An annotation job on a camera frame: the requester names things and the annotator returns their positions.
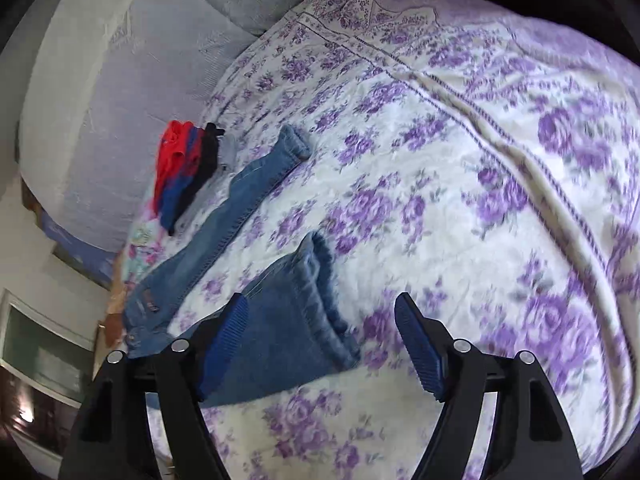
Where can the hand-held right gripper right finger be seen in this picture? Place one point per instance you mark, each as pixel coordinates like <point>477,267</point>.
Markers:
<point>420,345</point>

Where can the stack of folded clothes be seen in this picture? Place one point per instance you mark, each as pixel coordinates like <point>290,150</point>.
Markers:
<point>202,165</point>

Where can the red folded garment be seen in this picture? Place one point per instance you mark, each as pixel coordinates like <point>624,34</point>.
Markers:
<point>172,150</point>

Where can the wooden headboard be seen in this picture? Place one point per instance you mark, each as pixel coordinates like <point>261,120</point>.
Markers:
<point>30,202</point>

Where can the orange brown cushion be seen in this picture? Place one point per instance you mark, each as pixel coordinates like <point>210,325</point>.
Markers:
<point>112,310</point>

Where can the blue jeans pants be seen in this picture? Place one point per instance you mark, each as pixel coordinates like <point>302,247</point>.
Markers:
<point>280,320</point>

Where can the white framed window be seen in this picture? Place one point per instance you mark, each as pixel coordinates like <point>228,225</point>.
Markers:
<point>40,340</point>

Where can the purple floral bedspread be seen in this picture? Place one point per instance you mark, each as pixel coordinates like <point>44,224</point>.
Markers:
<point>425,210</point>

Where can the grey folded garment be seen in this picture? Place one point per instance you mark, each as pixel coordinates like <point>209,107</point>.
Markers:
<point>227,152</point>

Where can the blue folded garment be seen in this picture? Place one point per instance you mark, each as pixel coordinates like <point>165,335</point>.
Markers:
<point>175,195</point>

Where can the blue printed cloth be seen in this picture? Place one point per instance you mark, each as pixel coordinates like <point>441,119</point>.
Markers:
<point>75,250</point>

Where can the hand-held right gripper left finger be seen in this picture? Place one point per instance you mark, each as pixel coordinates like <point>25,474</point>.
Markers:
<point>227,345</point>

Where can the colourful floral pillow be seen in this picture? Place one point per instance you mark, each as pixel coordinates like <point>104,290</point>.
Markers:
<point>142,245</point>

